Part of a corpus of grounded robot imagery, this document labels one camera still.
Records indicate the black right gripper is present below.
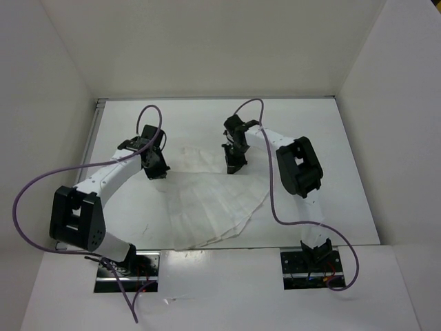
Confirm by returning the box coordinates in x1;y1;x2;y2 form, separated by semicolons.
223;141;250;177

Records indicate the white pleated skirt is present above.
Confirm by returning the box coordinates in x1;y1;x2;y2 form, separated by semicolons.
157;147;269;250

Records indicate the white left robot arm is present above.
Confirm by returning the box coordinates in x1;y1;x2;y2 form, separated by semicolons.
49;131;170;276

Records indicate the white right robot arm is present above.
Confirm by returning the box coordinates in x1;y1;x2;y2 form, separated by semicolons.
222;115;332;272

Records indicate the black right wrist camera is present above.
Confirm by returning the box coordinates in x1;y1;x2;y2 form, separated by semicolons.
223;114;244;135

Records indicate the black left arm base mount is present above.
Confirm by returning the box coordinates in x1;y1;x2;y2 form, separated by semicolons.
94;251;161;294

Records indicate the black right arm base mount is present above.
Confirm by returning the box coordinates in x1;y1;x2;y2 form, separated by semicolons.
280;250;346;290

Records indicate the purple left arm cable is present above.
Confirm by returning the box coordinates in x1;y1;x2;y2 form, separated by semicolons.
12;105;165;324

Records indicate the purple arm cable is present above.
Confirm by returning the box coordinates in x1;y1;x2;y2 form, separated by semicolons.
12;105;165;324
234;99;361;292

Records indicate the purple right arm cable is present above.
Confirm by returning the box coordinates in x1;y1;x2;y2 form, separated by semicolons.
234;99;361;292

